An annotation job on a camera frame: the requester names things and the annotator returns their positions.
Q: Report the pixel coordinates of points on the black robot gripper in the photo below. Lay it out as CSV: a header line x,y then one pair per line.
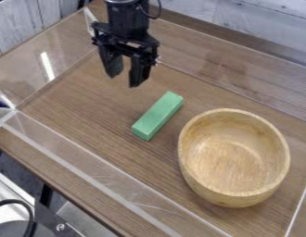
x,y
122,37

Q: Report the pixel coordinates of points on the green rectangular block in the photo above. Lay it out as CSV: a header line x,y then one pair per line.
x,y
156,116

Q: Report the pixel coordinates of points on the light wooden bowl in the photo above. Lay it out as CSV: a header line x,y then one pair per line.
x,y
233,157

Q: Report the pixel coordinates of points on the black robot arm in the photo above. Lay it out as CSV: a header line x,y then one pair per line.
x,y
122,37

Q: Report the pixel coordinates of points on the black table leg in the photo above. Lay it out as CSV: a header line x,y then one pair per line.
x,y
46,196

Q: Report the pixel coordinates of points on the black chair armrest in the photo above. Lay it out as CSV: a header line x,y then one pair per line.
x,y
15,218

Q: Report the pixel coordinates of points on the clear acrylic corner bracket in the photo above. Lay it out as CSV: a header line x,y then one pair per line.
x,y
89,19

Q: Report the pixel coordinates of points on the clear acrylic tray wall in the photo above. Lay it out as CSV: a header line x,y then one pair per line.
x,y
66,129

